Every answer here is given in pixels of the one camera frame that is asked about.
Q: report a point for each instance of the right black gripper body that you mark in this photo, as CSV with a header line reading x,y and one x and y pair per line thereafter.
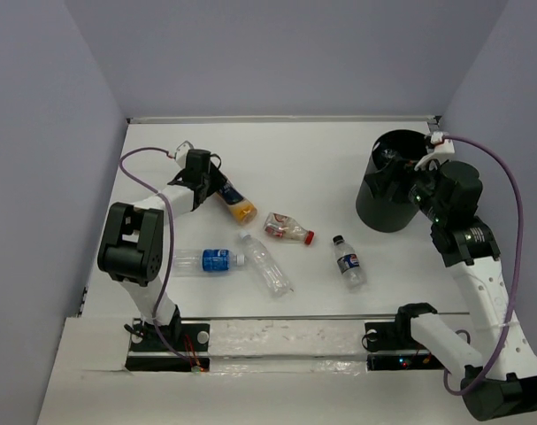
x,y
422,193

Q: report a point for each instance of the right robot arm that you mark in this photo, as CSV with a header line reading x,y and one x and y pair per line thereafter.
x,y
498,370

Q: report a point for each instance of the small pepsi bottle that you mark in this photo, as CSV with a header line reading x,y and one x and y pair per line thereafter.
x,y
351,269

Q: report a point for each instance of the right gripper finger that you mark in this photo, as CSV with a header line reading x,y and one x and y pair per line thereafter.
x,y
382,186
397,167

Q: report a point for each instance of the black cylindrical bin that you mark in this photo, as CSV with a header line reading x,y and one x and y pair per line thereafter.
x,y
384,216

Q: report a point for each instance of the blue label water bottle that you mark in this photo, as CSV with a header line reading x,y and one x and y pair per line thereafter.
x,y
191,263

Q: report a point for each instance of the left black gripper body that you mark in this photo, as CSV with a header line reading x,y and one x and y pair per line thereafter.
x,y
206,181

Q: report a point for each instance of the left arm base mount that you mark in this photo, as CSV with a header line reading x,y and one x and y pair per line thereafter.
x,y
147,352

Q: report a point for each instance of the crushed clear bottle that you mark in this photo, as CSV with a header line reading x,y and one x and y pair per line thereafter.
x,y
386,155

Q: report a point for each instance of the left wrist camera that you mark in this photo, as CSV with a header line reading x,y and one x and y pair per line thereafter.
x,y
182,150

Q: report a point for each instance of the orange juice bottle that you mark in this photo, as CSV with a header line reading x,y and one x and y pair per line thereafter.
x,y
243,211

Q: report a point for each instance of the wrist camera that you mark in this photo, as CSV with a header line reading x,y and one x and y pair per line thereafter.
x,y
439,147
182,150

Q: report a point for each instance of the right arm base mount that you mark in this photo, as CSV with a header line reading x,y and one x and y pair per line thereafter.
x,y
387,351

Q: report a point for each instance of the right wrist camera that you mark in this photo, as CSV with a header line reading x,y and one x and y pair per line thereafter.
x,y
439,147

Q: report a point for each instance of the red cap bottle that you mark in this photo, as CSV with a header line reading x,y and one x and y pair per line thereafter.
x,y
284,227

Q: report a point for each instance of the clear unlabeled bottle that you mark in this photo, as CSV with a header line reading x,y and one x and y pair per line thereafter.
x,y
272,280

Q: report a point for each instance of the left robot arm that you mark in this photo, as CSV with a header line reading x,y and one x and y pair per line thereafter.
x,y
136,249

